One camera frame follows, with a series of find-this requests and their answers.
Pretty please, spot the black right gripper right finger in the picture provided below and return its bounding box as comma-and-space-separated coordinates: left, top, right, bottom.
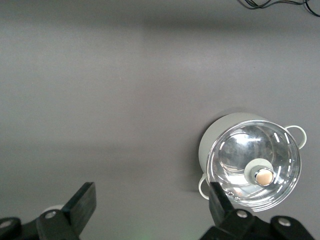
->
199, 181, 315, 240

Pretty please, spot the grey-green cooking pot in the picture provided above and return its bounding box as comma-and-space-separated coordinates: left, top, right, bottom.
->
198, 112, 308, 213

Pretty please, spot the dark grey table mat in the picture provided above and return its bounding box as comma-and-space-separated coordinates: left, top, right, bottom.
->
0, 0, 320, 240

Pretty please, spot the thin black loose cable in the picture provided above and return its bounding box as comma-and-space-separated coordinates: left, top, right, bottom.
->
237, 0, 320, 17

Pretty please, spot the glass pot lid copper knob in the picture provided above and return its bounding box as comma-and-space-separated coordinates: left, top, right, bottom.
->
206, 120, 302, 213

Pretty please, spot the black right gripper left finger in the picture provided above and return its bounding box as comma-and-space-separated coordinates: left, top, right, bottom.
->
0, 181, 97, 240

